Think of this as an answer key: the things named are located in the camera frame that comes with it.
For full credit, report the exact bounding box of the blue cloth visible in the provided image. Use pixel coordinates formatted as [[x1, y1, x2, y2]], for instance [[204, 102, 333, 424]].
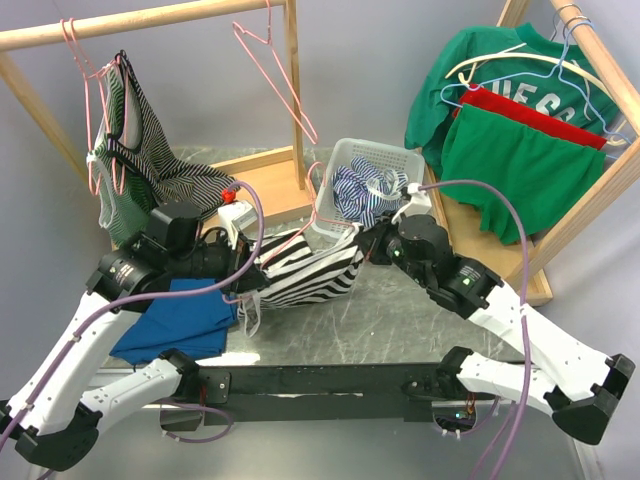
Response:
[[109, 291, 237, 365]]

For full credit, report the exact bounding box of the green t-shirt front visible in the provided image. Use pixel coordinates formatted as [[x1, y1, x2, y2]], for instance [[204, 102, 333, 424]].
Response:
[[440, 105, 605, 236]]

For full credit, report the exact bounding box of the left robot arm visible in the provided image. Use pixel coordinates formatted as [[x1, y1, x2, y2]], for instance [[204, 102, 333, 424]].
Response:
[[1, 200, 268, 472]]

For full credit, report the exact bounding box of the light blue wire hanger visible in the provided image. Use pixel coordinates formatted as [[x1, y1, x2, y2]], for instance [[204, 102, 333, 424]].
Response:
[[445, 33, 631, 147]]

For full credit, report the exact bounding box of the wooden clothes rack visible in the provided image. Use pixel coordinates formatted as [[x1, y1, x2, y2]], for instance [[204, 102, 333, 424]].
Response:
[[430, 1, 639, 306], [1, 1, 317, 226]]

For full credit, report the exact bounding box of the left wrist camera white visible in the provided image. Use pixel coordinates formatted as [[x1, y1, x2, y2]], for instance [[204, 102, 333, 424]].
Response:
[[218, 188, 257, 236]]

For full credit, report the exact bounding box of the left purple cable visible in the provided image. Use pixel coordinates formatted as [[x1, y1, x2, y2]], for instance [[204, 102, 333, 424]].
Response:
[[0, 182, 264, 480]]

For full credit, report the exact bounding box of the black base beam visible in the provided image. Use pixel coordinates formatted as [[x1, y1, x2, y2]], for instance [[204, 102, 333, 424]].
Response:
[[195, 363, 491, 422]]

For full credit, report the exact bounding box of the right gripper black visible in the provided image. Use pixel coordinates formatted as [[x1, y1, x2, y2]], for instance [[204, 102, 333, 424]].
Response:
[[354, 209, 431, 287]]

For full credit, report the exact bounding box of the red cloth on hanger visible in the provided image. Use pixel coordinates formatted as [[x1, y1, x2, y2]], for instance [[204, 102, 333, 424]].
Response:
[[459, 88, 606, 150]]

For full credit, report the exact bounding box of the right wooden clothes rack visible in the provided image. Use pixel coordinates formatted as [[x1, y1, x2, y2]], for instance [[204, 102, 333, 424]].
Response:
[[430, 1, 639, 306]]

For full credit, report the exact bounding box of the left wooden clothes rack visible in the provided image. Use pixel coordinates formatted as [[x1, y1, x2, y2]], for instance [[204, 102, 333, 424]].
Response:
[[1, 1, 317, 226]]

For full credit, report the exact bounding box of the white plastic perforated basket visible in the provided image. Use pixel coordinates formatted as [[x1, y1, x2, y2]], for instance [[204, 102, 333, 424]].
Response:
[[311, 138, 425, 241]]

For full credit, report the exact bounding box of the pink hanger with blue top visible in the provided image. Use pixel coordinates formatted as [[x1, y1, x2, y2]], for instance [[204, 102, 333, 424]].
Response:
[[231, 0, 319, 145]]

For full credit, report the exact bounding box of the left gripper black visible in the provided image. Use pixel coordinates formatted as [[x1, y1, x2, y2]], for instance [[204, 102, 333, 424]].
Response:
[[168, 227, 270, 295]]

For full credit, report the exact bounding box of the cream white hanger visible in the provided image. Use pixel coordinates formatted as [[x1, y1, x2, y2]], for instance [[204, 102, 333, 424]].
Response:
[[445, 47, 613, 99]]

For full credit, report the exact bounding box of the black white striped tank top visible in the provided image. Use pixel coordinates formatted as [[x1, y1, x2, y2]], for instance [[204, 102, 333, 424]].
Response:
[[237, 224, 365, 337]]

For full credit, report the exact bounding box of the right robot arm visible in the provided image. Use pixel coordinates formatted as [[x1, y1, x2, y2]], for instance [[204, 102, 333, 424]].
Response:
[[355, 214, 635, 445]]

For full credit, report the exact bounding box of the green sweatshirt with letters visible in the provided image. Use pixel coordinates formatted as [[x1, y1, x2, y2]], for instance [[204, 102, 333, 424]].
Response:
[[404, 24, 619, 174]]

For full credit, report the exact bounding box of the blue white striped tank top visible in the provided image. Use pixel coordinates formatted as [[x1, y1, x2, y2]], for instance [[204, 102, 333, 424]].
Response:
[[332, 156, 409, 228]]

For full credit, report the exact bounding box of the green striped tank top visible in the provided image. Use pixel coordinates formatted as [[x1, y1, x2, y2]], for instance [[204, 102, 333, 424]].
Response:
[[86, 51, 234, 247]]

